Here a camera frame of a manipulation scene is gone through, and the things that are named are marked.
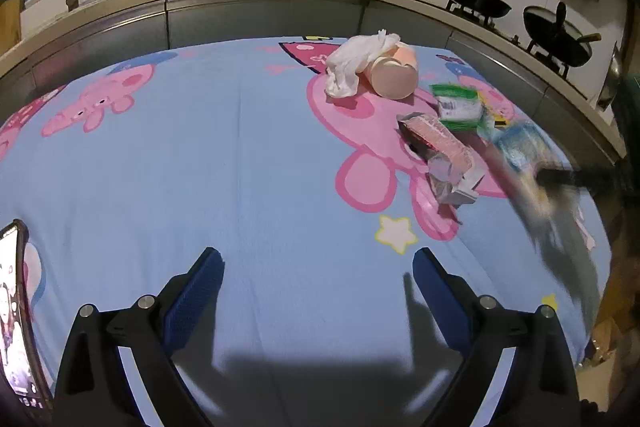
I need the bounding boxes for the green white snack packet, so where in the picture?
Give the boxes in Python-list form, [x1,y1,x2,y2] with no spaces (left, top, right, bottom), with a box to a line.
[431,83,484,131]

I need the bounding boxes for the white tissue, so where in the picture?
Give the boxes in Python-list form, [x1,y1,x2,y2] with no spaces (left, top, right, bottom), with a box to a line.
[326,29,400,98]

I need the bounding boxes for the pink white crushed carton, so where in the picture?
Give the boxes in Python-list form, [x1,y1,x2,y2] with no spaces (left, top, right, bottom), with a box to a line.
[397,113,485,207]

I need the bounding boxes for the smartphone with lit screen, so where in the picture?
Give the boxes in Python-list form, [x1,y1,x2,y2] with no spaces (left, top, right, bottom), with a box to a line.
[1,219,52,426]

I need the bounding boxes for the black lidded wok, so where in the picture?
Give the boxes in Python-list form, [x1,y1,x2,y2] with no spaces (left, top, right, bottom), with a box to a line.
[523,1,602,68]

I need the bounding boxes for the steel wok lid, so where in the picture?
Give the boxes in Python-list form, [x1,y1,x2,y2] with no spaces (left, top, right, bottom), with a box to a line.
[596,44,623,110]

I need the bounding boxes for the blue cartoon pig tablecloth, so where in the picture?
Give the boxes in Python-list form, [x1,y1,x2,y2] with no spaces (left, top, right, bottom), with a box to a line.
[1,38,611,426]

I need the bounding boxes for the pink paper cup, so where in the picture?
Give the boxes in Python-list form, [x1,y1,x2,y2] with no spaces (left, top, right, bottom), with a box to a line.
[366,42,419,101]

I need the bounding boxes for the yellow snack wrapper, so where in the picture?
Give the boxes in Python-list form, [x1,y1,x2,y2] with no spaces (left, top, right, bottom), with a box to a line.
[482,121,578,228]

